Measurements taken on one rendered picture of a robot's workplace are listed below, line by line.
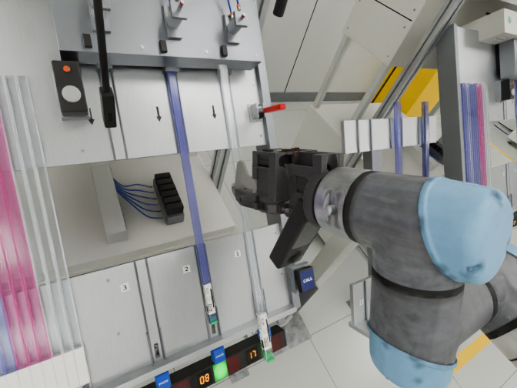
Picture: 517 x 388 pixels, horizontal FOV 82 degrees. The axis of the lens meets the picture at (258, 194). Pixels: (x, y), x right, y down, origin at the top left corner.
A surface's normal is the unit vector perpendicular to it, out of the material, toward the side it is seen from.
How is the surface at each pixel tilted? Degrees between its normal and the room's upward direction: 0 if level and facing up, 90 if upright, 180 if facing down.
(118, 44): 42
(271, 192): 86
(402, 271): 81
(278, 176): 53
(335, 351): 0
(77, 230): 0
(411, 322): 73
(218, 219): 0
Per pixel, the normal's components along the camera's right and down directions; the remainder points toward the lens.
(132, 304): 0.50, -0.01
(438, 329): 0.08, 0.23
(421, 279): -0.33, 0.24
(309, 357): 0.26, -0.67
